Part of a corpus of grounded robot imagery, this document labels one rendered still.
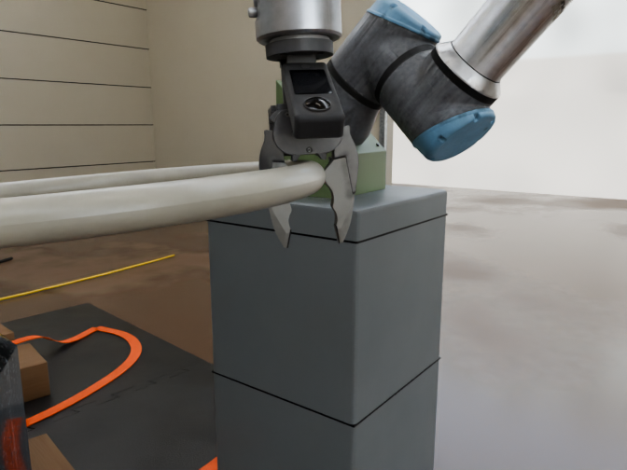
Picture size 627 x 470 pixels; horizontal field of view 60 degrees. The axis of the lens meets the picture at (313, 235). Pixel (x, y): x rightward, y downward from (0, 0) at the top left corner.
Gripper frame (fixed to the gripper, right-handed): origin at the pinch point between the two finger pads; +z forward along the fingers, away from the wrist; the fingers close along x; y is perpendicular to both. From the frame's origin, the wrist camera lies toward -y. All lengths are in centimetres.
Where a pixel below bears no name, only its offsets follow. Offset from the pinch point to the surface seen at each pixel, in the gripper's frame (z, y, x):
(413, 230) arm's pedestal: 10, 54, -28
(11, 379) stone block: 29, 44, 52
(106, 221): -5.8, -22.9, 15.4
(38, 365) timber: 63, 142, 86
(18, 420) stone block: 38, 45, 52
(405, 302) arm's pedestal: 25, 53, -25
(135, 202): -6.7, -22.3, 13.7
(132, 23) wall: -178, 713, 134
